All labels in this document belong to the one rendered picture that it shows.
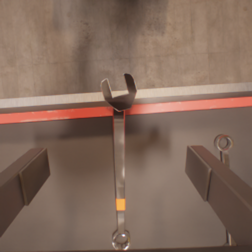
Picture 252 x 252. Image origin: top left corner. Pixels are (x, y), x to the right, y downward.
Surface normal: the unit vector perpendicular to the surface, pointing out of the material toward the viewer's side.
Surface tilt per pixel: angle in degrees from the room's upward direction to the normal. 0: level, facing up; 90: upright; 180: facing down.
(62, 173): 0
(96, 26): 0
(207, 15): 0
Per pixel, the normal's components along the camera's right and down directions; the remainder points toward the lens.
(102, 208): 0.02, 0.06
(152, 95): 0.00, -0.18
